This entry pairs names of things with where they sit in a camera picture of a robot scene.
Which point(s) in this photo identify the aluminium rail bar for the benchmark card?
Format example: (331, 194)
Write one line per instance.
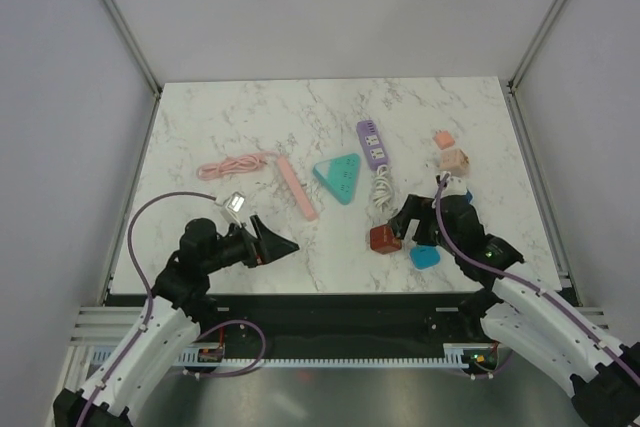
(103, 325)

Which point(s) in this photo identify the right aluminium frame post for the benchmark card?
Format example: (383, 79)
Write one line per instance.
(544, 29)

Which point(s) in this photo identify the purple power strip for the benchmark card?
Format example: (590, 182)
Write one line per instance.
(371, 143)

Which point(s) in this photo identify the pink power strip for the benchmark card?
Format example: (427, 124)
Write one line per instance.
(292, 181)

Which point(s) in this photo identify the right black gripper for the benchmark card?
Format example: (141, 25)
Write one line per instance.
(416, 207)

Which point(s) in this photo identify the white cable duct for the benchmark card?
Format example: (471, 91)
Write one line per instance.
(453, 358)

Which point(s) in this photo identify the left aluminium frame post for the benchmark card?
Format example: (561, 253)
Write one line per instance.
(132, 45)

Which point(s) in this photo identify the brown cube plug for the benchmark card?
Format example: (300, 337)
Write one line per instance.
(383, 241)

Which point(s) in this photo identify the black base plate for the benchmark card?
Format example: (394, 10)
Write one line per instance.
(250, 341)

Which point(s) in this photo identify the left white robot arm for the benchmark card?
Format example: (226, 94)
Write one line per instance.
(174, 316)

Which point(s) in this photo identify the aluminium frame post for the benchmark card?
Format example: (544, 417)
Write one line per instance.
(132, 45)
(544, 29)

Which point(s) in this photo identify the peach cube plug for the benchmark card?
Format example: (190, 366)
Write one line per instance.
(454, 161)

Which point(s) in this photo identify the pink plug adapter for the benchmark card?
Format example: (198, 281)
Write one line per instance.
(444, 140)

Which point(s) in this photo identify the light blue plug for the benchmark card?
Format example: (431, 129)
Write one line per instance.
(424, 257)

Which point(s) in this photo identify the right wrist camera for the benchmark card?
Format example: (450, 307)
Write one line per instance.
(452, 186)

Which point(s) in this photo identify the teal power strip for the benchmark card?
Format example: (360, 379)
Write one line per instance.
(339, 176)

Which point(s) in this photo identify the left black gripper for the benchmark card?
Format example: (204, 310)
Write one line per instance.
(267, 248)

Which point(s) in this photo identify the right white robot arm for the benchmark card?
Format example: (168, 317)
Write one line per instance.
(598, 372)

